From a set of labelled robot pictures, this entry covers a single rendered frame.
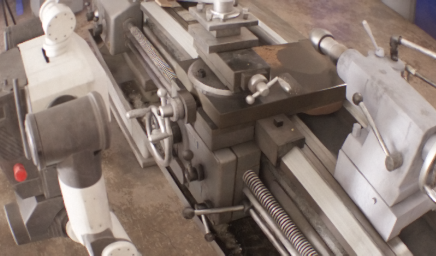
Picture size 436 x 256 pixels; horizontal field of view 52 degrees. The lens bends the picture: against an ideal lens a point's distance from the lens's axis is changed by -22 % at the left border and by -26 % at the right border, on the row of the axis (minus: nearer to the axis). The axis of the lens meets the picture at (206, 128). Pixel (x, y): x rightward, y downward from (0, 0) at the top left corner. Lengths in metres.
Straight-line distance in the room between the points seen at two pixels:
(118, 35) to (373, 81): 1.55
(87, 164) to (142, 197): 1.82
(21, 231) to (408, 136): 1.02
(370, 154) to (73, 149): 0.84
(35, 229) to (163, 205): 1.51
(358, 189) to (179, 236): 1.23
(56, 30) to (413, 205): 1.01
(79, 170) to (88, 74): 0.18
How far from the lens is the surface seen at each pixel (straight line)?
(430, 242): 1.62
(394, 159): 1.31
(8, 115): 0.97
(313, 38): 1.69
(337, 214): 1.45
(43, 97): 0.94
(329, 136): 1.91
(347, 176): 1.50
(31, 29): 1.21
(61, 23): 0.96
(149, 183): 2.76
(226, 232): 1.96
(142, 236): 2.49
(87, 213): 0.94
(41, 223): 1.21
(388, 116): 1.38
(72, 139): 0.83
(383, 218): 1.39
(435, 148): 1.24
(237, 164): 1.67
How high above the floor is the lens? 1.84
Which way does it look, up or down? 36 degrees down
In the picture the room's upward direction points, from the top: 2 degrees clockwise
